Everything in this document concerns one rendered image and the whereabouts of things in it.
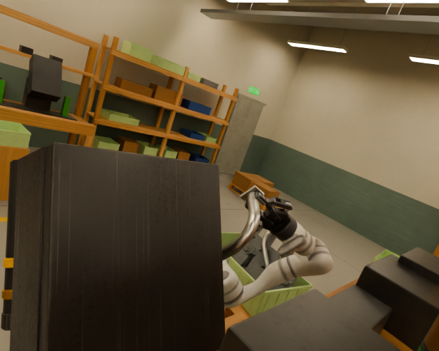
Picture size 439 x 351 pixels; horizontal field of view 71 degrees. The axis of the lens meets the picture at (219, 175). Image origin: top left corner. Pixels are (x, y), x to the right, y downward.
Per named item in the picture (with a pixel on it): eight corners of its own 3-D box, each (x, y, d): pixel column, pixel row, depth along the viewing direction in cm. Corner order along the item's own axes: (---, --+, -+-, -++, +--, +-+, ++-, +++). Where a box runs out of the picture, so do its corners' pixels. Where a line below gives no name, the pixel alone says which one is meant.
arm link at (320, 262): (339, 273, 93) (295, 288, 96) (329, 251, 100) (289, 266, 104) (332, 259, 90) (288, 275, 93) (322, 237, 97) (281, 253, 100)
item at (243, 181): (227, 187, 725) (233, 170, 715) (251, 190, 777) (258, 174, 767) (261, 211, 636) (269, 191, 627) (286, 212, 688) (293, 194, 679)
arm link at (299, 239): (304, 240, 82) (318, 251, 84) (296, 212, 91) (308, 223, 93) (277, 256, 85) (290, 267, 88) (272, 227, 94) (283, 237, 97)
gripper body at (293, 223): (274, 228, 95) (254, 211, 91) (297, 214, 91) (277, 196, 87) (278, 246, 88) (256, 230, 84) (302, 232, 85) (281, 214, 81)
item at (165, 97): (209, 178, 751) (241, 88, 702) (83, 164, 540) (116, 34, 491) (196, 170, 787) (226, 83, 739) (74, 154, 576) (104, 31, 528)
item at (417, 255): (383, 285, 59) (400, 253, 58) (402, 272, 70) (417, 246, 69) (423, 310, 55) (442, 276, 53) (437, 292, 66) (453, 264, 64)
